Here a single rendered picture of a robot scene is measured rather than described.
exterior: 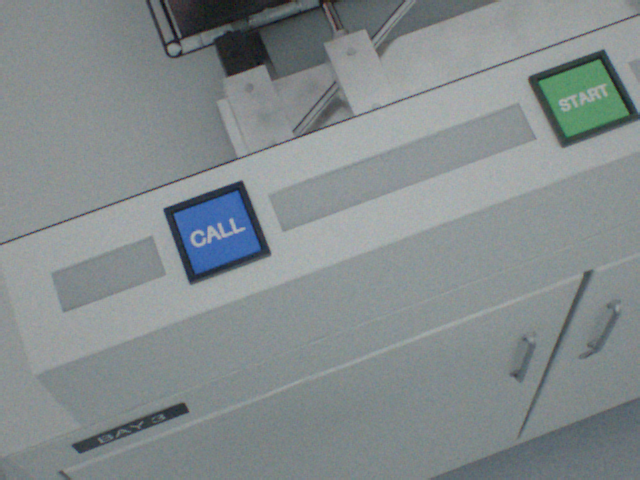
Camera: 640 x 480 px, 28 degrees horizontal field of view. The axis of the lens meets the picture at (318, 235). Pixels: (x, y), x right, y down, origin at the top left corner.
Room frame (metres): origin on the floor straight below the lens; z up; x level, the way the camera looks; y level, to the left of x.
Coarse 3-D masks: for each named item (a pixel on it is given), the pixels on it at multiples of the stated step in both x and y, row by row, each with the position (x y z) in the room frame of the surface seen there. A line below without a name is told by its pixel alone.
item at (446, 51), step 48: (528, 0) 0.52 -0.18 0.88; (576, 0) 0.51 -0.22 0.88; (624, 0) 0.51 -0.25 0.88; (384, 48) 0.49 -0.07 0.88; (432, 48) 0.49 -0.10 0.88; (480, 48) 0.48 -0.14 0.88; (528, 48) 0.48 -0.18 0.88; (288, 96) 0.46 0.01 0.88; (336, 96) 0.46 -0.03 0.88; (240, 144) 0.43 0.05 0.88
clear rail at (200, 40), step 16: (288, 0) 0.53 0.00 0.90; (304, 0) 0.53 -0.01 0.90; (320, 0) 0.53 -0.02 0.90; (336, 0) 0.53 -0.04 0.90; (256, 16) 0.52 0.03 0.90; (272, 16) 0.52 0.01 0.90; (288, 16) 0.52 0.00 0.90; (208, 32) 0.51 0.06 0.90; (224, 32) 0.51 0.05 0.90; (176, 48) 0.50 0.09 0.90; (192, 48) 0.50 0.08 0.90
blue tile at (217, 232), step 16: (192, 208) 0.34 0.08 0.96; (208, 208) 0.34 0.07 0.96; (224, 208) 0.34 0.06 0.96; (240, 208) 0.34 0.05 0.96; (176, 224) 0.33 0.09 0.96; (192, 224) 0.33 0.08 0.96; (208, 224) 0.33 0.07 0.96; (224, 224) 0.33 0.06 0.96; (240, 224) 0.33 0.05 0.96; (192, 240) 0.32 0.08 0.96; (208, 240) 0.32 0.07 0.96; (224, 240) 0.32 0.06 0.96; (240, 240) 0.31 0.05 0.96; (256, 240) 0.31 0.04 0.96; (192, 256) 0.31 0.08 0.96; (208, 256) 0.31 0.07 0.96; (224, 256) 0.31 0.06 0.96; (240, 256) 0.30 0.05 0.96
